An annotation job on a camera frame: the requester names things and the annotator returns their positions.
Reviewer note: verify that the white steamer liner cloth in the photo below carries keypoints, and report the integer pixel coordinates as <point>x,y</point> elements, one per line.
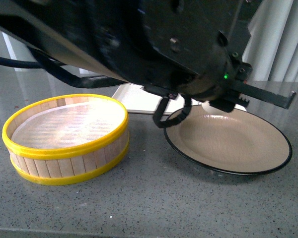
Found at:
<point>70,125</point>

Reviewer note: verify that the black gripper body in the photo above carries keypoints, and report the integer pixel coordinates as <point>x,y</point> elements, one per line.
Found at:
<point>207,61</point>

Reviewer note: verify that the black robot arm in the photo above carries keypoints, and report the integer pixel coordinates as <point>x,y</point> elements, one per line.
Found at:
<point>108,36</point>

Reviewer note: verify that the yellow wooden steamer basket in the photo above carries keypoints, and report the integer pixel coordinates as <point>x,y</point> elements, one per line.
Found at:
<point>69,165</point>

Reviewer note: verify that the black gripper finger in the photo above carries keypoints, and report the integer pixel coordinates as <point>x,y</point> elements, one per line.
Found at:
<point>263,95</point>

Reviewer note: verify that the beige plate with black rim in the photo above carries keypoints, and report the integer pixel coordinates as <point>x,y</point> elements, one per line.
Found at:
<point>238,142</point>

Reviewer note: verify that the white rectangular tray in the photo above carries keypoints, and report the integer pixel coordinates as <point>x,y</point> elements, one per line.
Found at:
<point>136,100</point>

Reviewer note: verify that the white steamed bun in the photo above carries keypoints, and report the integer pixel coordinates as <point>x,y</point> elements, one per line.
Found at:
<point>211,110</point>

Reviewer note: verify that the grey curtain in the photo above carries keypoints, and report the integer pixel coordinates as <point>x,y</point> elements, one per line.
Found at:
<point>272,48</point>

